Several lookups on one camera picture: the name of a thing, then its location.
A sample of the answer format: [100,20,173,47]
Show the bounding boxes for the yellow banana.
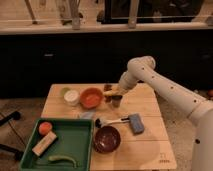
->
[103,90,116,97]

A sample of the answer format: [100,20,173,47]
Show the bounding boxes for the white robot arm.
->
[116,56,213,171]

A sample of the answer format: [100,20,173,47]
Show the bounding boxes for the small metal cup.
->
[112,95,123,108]

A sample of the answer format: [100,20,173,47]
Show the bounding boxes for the white cup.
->
[64,90,80,106]

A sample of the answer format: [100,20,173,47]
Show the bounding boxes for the orange bowl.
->
[80,87,103,109]

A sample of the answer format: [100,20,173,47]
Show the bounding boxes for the blue sponge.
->
[129,114,145,135]

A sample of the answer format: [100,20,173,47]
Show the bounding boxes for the pale blue cloth piece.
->
[79,111,95,119]

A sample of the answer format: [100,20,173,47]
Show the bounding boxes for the dark purple bowl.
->
[93,126,121,154]

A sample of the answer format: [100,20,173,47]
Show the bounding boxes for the light green lid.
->
[60,87,70,97]

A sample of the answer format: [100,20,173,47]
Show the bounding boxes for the orange tomato toy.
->
[39,122,53,135]

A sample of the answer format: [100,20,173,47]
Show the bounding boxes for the green plastic tray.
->
[19,118,94,171]

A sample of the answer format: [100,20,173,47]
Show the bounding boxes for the wooden block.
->
[32,131,57,156]

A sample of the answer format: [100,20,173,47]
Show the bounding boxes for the green cucumber toy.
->
[48,155,77,168]

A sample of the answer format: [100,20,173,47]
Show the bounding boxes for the black stand legs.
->
[0,110,25,162]

